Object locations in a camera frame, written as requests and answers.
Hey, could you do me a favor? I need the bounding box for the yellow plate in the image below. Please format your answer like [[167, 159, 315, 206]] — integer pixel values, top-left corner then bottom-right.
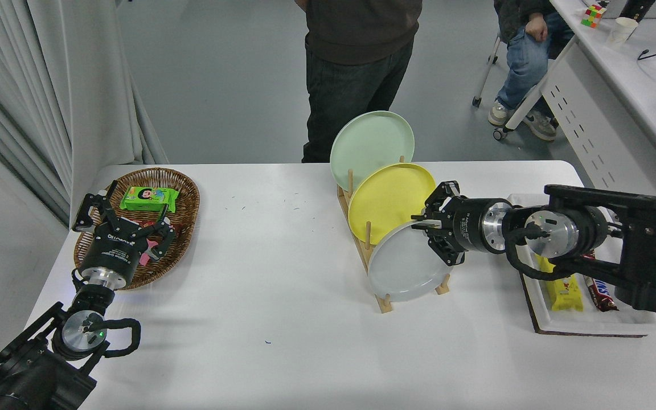
[[347, 163, 437, 245]]

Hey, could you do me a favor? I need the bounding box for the standing person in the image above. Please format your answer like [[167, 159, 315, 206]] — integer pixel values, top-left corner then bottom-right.
[[295, 0, 423, 164]]

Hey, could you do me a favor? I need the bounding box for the pink wrapper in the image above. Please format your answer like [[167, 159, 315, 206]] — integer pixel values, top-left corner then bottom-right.
[[139, 239, 161, 267]]

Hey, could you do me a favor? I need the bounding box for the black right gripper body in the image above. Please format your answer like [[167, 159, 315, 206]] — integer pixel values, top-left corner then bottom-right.
[[448, 197, 501, 253]]

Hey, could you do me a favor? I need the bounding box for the colourful puzzle cube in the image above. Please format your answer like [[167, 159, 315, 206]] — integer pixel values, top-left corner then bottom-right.
[[580, 5, 608, 28]]

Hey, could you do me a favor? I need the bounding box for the wooden plate rack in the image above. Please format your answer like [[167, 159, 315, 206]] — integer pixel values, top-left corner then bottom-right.
[[337, 155, 452, 314]]

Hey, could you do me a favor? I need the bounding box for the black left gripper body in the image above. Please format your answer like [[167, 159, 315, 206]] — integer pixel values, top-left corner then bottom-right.
[[80, 222, 149, 276]]

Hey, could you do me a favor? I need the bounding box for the brown Snickers bar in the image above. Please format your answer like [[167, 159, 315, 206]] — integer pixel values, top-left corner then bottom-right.
[[583, 253, 619, 312]]

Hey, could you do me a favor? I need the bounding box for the seated person's hand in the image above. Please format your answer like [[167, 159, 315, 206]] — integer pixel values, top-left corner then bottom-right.
[[525, 12, 550, 43]]

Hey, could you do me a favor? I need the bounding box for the white wheeled chair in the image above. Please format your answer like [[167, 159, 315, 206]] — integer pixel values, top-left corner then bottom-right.
[[472, 34, 576, 142]]

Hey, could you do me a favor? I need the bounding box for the white paper cup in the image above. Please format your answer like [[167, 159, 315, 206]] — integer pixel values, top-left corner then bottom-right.
[[606, 17, 639, 46]]

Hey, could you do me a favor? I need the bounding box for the white perforated side desk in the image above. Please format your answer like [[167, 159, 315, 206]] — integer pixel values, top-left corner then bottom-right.
[[539, 0, 656, 331]]

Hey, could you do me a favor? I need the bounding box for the yellow snack bar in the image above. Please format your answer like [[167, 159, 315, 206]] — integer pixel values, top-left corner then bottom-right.
[[536, 253, 584, 313]]

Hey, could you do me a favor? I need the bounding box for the seated person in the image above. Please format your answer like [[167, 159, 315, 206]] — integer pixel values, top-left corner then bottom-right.
[[487, 0, 576, 142]]

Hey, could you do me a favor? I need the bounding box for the pale green plate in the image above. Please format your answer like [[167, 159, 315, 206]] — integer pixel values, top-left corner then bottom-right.
[[329, 110, 415, 184]]

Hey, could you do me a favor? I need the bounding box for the white tray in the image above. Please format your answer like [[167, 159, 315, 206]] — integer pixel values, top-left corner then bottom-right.
[[503, 194, 656, 337]]

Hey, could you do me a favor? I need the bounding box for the grey plate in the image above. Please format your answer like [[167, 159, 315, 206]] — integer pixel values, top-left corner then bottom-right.
[[367, 220, 455, 302]]

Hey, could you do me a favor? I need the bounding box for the grey curtain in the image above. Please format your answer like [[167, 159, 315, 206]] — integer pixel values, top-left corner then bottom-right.
[[0, 0, 169, 228]]

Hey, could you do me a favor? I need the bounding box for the brown wicker basket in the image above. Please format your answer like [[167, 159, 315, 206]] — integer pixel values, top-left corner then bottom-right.
[[73, 167, 200, 291]]

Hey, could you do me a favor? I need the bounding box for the black desk object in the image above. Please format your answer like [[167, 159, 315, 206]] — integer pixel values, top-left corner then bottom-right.
[[618, 0, 656, 22]]

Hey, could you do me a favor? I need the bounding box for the green snack pack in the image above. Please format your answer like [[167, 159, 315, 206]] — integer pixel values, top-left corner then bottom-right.
[[120, 186, 179, 214]]

